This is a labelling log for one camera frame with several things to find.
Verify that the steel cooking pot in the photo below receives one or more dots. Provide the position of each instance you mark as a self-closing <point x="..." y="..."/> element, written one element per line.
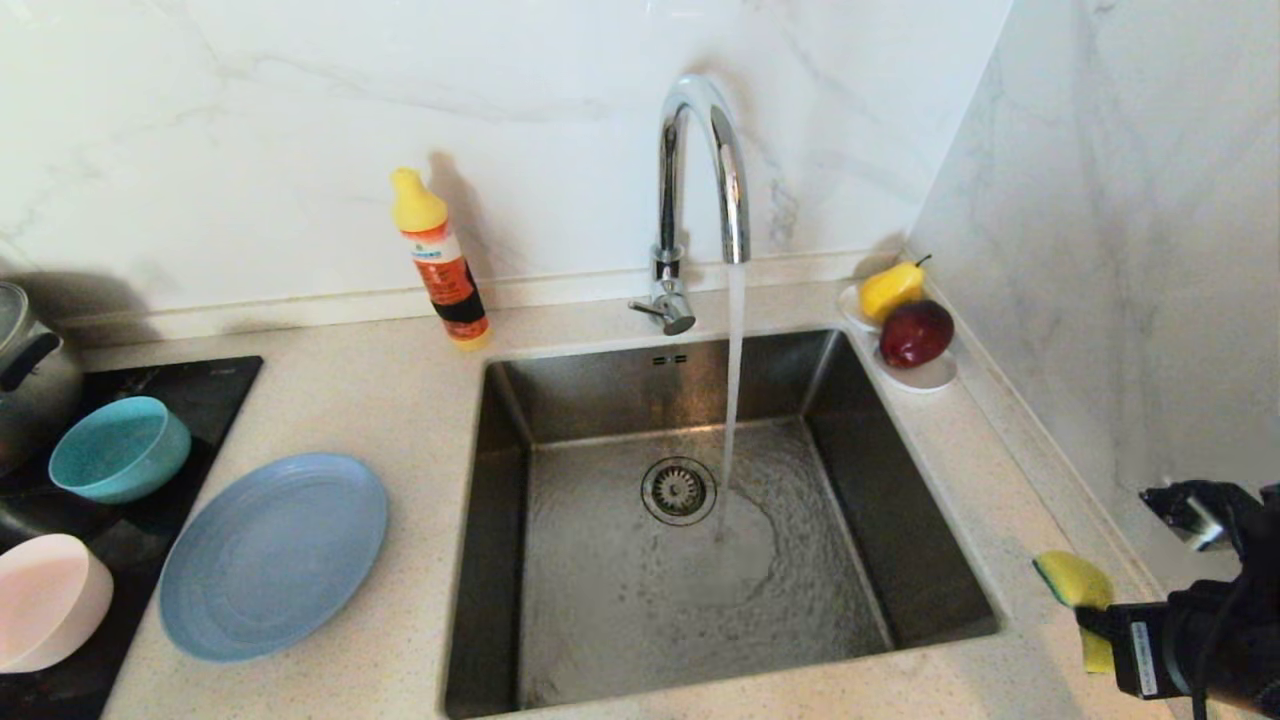
<point x="35" y="390"/>

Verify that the orange dish soap bottle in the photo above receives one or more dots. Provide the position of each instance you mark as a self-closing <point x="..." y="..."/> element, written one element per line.
<point x="440" y="260"/>

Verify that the yellow pear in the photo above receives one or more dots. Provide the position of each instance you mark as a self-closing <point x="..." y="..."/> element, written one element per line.
<point x="890" y="290"/>

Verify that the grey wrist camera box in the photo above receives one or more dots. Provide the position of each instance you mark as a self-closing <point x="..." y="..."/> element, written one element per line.
<point x="1195" y="520"/>

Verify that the chrome faucet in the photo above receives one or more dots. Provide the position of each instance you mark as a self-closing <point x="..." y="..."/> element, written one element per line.
<point x="665" y="180"/>

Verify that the metal sink drain strainer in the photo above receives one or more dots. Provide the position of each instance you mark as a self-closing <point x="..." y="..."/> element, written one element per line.
<point x="678" y="491"/>

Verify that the white fruit dish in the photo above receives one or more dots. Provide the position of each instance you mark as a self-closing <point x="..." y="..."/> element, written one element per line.
<point x="925" y="378"/>

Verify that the red apple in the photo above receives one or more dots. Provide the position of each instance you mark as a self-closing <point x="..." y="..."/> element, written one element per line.
<point x="915" y="334"/>

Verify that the blue round plate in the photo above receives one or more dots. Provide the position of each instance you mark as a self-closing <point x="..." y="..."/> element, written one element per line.
<point x="275" y="555"/>

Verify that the black induction cooktop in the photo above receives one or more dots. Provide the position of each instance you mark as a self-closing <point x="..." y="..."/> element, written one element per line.
<point x="205" y="400"/>

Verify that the teal bowl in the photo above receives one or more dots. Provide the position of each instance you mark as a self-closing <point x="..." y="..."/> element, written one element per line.
<point x="120" y="450"/>

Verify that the pink bowl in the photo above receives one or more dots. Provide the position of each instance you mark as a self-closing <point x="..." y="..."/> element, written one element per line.
<point x="50" y="600"/>

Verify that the running water stream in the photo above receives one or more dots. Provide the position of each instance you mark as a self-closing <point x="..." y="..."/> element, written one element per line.
<point x="733" y="350"/>

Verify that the stainless steel sink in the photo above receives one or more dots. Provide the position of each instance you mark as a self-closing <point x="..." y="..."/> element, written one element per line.
<point x="620" y="620"/>

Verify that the yellow green sponge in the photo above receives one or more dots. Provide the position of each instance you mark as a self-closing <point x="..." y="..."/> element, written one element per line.
<point x="1075" y="580"/>

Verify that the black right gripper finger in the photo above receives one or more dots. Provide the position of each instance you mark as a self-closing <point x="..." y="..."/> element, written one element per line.
<point x="1100" y="625"/>

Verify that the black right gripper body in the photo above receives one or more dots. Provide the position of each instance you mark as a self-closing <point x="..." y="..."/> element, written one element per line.
<point x="1150" y="645"/>

